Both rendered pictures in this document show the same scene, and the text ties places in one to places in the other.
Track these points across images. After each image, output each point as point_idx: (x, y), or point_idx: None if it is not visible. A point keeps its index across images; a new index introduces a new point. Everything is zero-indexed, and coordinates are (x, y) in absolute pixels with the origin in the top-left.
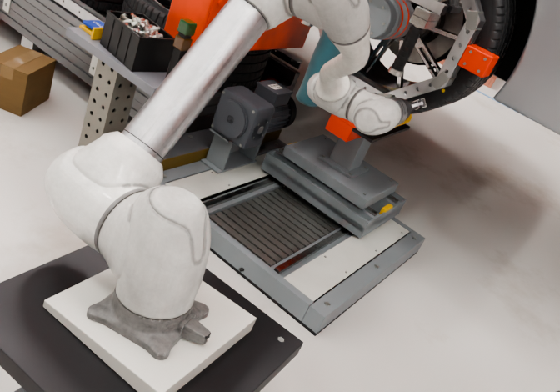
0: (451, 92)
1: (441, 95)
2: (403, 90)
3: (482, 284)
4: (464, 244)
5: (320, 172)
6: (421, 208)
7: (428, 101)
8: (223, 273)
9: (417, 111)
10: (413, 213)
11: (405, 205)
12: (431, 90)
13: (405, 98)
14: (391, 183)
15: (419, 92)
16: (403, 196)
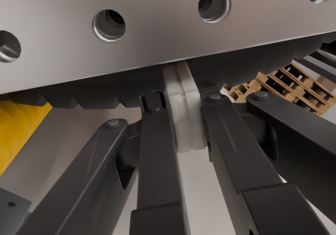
0: (301, 40)
1: (253, 46)
2: (95, 4)
3: None
4: (123, 217)
5: None
6: (59, 169)
7: (189, 67)
8: None
9: (127, 104)
10: (50, 186)
11: (36, 175)
12: (316, 30)
13: (107, 65)
14: (14, 217)
15: (224, 39)
16: (31, 155)
